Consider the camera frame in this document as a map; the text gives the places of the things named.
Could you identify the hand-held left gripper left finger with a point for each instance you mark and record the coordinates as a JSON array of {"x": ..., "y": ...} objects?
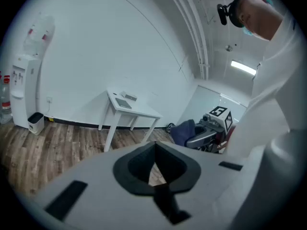
[{"x": 122, "y": 174}]

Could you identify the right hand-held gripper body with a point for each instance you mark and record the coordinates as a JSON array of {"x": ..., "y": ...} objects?
[{"x": 219, "y": 118}]

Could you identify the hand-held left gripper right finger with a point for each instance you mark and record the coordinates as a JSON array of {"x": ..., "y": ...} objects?
[{"x": 189, "y": 174}]

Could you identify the dark grey notebook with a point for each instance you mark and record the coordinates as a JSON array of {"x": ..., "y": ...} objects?
[{"x": 123, "y": 103}]

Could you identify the person's white shirt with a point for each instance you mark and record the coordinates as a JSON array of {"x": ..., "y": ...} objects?
[{"x": 271, "y": 99}]

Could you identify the ceiling light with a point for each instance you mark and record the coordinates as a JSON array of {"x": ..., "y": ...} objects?
[{"x": 243, "y": 67}]

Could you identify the white table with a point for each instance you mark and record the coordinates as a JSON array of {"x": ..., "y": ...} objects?
[{"x": 141, "y": 109}]

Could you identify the grey and white box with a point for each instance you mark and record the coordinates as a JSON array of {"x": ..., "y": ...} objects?
[{"x": 129, "y": 96}]

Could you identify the white trash bin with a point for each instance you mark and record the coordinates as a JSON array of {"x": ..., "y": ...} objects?
[{"x": 36, "y": 123}]

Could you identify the person's head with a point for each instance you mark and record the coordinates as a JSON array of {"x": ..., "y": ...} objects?
[{"x": 256, "y": 18}]

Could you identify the white water dispenser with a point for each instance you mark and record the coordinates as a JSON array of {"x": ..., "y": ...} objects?
[{"x": 22, "y": 90}]

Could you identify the red-capped water bottle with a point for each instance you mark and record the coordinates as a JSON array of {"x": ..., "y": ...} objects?
[{"x": 5, "y": 97}]

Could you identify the clear water jug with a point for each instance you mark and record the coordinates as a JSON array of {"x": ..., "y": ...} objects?
[{"x": 38, "y": 35}]

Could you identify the white wall socket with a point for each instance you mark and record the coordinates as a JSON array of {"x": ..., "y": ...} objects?
[{"x": 49, "y": 99}]

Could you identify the black head camera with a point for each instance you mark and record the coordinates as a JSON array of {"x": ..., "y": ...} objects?
[{"x": 222, "y": 13}]

